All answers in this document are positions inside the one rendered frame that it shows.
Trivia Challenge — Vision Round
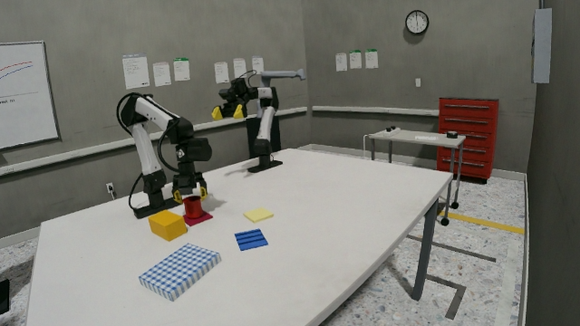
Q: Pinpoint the dark red flat square pad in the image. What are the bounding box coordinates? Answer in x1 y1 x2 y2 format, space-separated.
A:
183 210 214 227

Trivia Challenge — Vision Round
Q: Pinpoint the red cup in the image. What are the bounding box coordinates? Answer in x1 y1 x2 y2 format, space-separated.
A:
182 196 202 219

